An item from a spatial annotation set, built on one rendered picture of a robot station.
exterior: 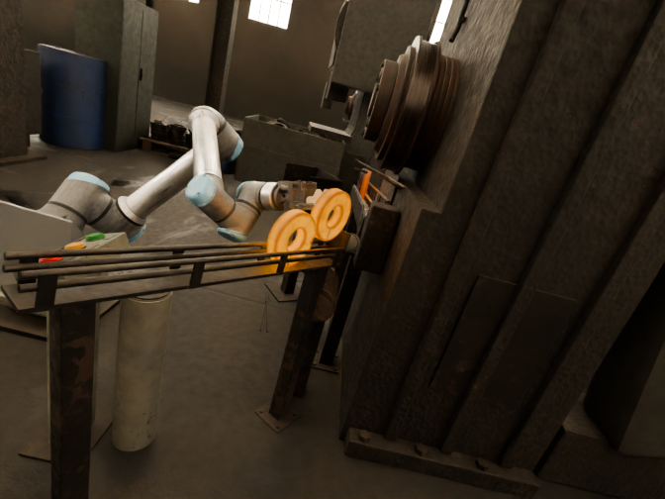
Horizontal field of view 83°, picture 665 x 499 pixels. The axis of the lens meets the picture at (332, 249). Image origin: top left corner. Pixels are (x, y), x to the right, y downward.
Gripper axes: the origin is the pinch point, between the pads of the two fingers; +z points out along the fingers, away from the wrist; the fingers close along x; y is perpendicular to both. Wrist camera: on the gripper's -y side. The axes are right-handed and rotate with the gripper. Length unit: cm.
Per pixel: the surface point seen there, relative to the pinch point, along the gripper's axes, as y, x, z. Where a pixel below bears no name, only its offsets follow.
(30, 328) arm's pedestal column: -50, -47, -104
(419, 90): 35.7, 28.0, 11.5
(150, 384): -48, -40, -31
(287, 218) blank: -1.3, -18.7, 0.2
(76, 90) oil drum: 81, 73, -359
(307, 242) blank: -8.6, -9.7, -0.9
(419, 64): 44, 30, 10
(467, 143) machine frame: 18.5, 13.9, 32.2
